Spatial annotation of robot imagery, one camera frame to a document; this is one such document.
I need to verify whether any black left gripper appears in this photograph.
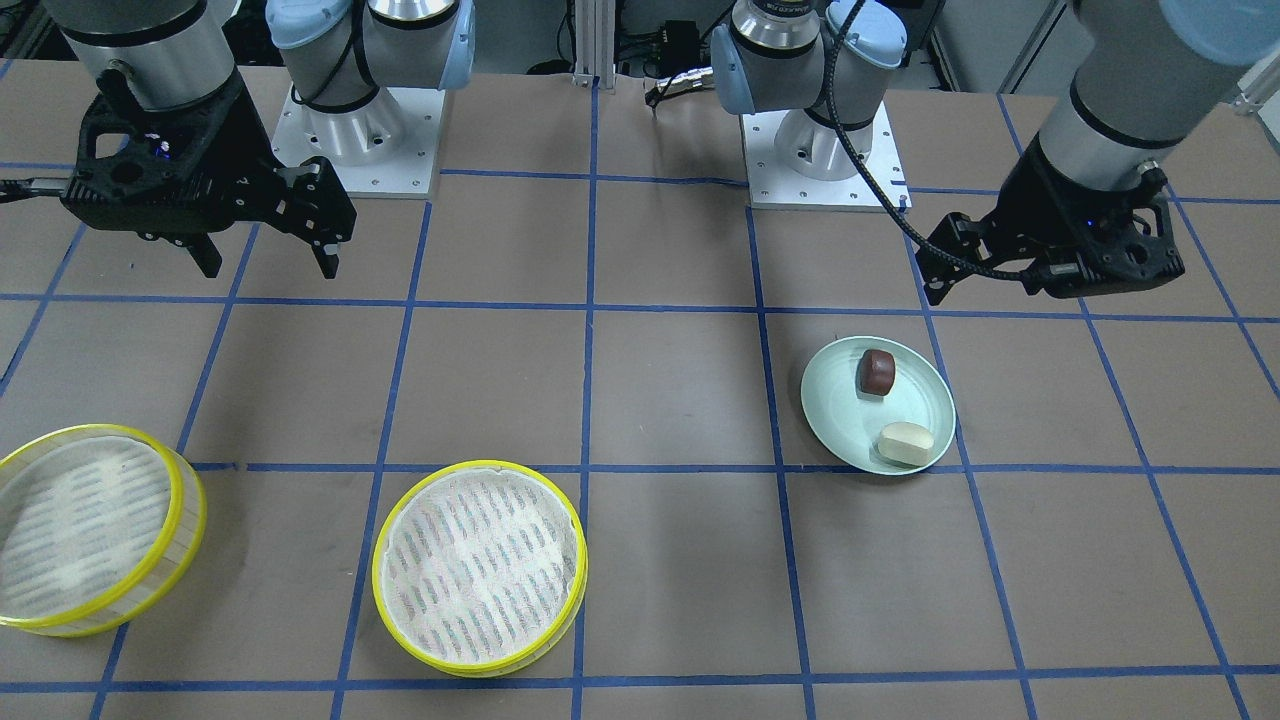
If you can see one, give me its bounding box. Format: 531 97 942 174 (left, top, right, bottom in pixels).
915 140 1185 306

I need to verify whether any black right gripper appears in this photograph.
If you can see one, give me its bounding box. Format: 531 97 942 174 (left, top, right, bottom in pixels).
61 72 357 281

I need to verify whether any brown bun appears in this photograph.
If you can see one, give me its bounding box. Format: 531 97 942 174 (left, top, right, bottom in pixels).
855 348 897 397

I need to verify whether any white bun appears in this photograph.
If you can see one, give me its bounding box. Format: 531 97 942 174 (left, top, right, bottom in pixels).
874 421 934 468

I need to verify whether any yellow steamer basket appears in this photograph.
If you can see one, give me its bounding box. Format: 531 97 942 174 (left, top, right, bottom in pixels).
371 460 589 679
1 424 209 638

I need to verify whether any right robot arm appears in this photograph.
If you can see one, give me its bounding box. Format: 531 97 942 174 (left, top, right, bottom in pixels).
3 1 475 279

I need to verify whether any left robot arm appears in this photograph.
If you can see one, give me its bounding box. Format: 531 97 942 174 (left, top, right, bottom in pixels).
710 1 1277 305

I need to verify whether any light green plate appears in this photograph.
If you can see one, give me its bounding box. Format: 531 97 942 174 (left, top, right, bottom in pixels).
797 336 957 477

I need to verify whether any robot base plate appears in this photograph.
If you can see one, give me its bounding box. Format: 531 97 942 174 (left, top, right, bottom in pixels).
740 102 913 211
271 87 451 201

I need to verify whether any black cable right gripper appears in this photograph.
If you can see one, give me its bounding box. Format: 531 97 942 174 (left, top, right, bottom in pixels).
0 178 70 208

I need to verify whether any aluminium frame post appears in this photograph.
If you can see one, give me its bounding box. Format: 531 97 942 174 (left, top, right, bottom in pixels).
570 0 620 94

